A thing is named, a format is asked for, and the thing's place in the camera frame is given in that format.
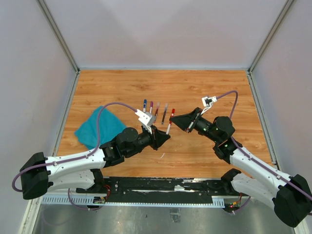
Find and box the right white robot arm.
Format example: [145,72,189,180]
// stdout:
[170,108,312,228]

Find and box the white whiteboard marker purple end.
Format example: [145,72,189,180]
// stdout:
[149,101,154,114]

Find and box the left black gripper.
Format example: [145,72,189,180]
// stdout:
[125,125,171,157]

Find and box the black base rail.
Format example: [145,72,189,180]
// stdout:
[80,176,244,204]

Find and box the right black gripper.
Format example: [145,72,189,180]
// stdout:
[170,107,220,143]

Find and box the pink transparent gel pen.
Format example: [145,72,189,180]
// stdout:
[154,109,159,122]

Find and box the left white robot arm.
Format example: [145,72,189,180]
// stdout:
[20,126,171,200]

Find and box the white blue deli marker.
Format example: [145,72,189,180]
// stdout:
[143,99,147,112]

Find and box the teal cloth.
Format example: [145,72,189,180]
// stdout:
[75,106,126,150]

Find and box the white pen red end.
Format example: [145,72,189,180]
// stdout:
[166,122,171,135]

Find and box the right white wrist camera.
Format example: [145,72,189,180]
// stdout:
[201,96,217,115]

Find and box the blue marker cap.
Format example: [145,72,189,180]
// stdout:
[143,99,147,109]

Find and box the blue gel pen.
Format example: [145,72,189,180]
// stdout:
[161,109,167,125]

